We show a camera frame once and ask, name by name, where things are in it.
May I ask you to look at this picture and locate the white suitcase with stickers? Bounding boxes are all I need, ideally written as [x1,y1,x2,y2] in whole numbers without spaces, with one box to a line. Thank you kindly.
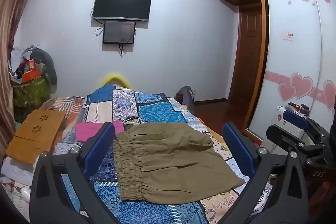
[261,105,314,155]

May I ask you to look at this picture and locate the large wall television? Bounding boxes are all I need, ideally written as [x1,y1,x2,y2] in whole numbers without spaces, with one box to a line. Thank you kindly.
[92,0,151,22]

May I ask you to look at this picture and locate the folded pink garment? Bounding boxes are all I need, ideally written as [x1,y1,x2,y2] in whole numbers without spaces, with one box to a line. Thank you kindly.
[75,121,125,143]

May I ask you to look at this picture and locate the brown wooden door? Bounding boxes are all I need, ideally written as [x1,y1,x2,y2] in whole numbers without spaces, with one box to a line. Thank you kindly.
[229,3,261,110]

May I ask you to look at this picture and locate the green cloth covered pile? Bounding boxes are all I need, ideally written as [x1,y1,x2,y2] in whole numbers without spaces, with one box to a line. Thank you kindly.
[13,76,51,123]

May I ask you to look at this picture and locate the patchwork blue bedspread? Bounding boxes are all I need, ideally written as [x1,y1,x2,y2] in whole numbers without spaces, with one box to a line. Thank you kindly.
[39,84,276,224]

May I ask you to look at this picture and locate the wooden wardrobe with sliding doors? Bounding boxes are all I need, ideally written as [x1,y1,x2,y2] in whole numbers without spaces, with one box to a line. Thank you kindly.
[224,0,335,140]

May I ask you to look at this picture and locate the dark backpack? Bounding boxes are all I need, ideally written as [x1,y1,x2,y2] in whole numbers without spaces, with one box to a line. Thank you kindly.
[174,86,195,114]

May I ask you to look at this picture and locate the olive green pants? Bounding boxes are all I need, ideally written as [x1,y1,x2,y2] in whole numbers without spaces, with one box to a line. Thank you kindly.
[113,122,245,205]

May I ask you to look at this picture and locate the wooden lap tray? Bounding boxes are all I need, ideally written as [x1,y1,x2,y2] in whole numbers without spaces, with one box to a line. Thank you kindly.
[6,110,66,165]

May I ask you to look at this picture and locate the small wall monitor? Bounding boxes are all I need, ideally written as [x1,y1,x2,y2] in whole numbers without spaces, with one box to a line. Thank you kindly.
[102,20,136,44]

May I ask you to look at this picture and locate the striped brown curtain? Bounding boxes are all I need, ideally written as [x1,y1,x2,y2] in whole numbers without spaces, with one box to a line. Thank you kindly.
[1,0,27,158]

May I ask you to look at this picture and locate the orange box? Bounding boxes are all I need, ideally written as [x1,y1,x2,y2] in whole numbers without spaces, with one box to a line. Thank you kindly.
[22,69,41,83]

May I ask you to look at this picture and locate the yellow plush item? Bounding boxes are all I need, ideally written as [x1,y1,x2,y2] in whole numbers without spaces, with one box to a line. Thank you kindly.
[100,73,131,89]

